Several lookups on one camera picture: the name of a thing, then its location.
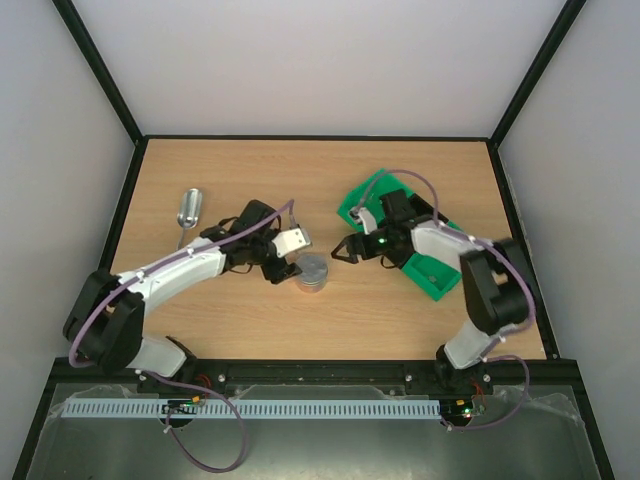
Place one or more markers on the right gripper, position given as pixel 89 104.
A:
pixel 360 245

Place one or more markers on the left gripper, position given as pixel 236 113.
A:
pixel 291 270

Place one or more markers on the round white lid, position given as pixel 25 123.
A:
pixel 313 264

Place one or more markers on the silver metal scoop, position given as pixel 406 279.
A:
pixel 189 212

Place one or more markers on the clear plastic cup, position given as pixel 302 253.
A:
pixel 310 284

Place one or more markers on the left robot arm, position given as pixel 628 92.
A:
pixel 105 326

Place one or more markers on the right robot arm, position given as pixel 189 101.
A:
pixel 499 295

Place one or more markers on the black middle bin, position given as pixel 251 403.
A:
pixel 425 211

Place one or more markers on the near green bin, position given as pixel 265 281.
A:
pixel 432 276

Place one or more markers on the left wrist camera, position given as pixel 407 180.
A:
pixel 292 240

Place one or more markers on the grey slotted cable duct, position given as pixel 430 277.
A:
pixel 253 409

